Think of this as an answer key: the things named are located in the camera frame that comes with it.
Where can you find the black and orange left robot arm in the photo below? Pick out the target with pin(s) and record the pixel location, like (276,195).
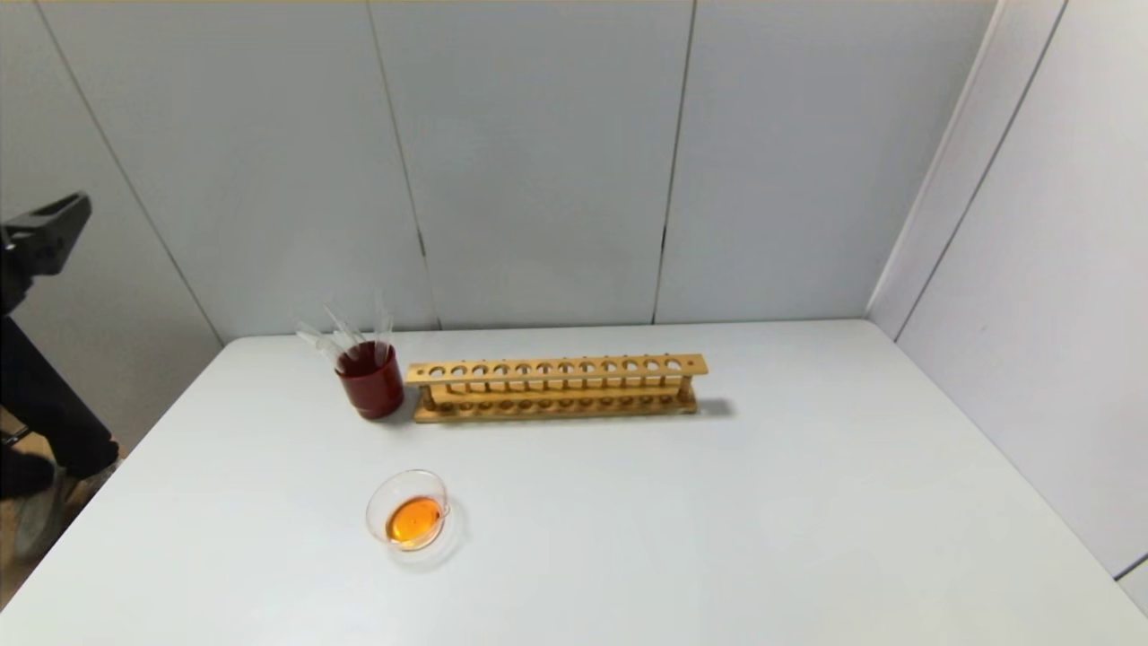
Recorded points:
(45,404)

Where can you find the wooden test tube rack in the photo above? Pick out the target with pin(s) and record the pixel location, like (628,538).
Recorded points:
(556,370)

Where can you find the dark red cup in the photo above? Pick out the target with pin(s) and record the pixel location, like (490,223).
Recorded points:
(372,386)

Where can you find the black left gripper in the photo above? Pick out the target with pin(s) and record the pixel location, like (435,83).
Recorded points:
(18,240)

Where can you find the clear glass beaker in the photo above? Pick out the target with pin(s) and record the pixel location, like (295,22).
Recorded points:
(414,520)

